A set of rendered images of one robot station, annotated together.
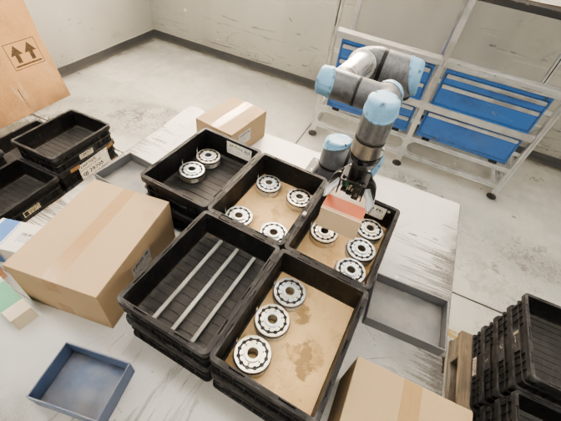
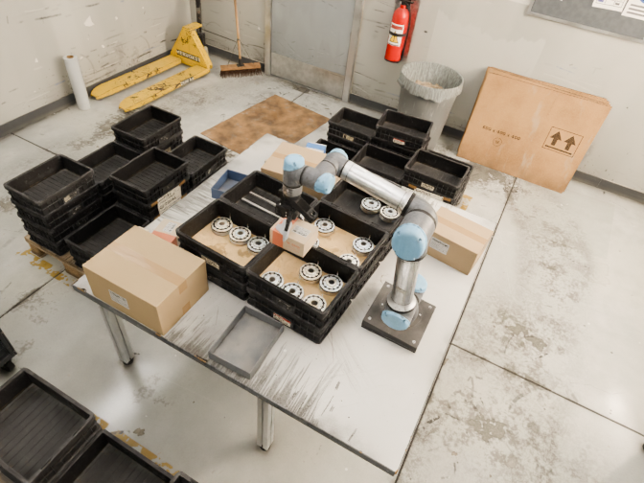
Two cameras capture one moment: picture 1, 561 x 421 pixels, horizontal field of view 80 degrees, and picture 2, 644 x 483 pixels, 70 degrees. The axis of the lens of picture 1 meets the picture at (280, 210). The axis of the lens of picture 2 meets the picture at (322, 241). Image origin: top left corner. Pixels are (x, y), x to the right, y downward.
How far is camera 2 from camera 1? 1.93 m
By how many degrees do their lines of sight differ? 63
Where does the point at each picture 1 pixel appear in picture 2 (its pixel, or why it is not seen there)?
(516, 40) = not seen: outside the picture
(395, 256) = (308, 356)
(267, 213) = (333, 245)
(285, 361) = (217, 241)
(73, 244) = not seen: hidden behind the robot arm
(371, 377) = (191, 263)
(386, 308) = (254, 332)
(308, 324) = (237, 255)
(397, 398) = (176, 272)
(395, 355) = (217, 327)
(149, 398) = not seen: hidden behind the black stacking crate
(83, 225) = (308, 159)
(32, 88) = (539, 165)
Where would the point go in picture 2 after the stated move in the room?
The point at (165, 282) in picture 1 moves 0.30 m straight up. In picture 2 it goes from (274, 197) to (276, 149)
